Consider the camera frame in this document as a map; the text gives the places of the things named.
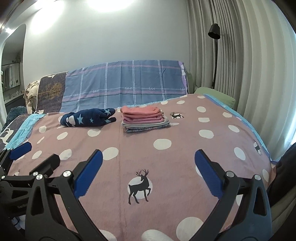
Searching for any coral pink knit shirt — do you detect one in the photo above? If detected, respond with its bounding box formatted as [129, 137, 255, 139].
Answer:
[120, 106, 162, 118]

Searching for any beige crumpled clothes pile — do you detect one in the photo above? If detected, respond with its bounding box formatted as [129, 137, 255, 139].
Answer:
[23, 80, 40, 114]

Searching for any dark teal knit blanket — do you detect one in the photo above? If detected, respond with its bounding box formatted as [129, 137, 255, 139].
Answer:
[5, 106, 27, 126]

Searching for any navy star fleece blanket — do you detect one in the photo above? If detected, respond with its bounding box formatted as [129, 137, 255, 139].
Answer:
[60, 108, 116, 127]

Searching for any folded floral patterned garment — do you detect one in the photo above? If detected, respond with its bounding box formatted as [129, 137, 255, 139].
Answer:
[123, 124, 171, 133]

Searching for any blue plaid pillow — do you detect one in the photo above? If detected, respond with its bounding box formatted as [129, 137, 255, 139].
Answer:
[60, 60, 189, 113]

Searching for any pink polka dot bedspread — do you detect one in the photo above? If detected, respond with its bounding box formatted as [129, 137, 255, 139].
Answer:
[10, 94, 272, 240]

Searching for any folded pink garment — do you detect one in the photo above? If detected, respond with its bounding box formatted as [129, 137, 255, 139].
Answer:
[123, 115, 165, 124]

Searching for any green pillow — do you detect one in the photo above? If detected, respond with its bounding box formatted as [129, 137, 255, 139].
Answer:
[194, 87, 235, 108]

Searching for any folded grey garment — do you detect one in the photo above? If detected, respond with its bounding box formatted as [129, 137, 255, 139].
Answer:
[121, 116, 170, 128]

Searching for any beige pleated curtain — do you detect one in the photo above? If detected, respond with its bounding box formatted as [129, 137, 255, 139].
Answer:
[186, 1, 295, 160]

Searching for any black floor lamp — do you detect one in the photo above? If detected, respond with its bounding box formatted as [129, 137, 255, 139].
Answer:
[208, 23, 221, 89]

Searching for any wall mirror cabinet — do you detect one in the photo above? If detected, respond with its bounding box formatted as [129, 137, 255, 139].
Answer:
[1, 63, 20, 91]

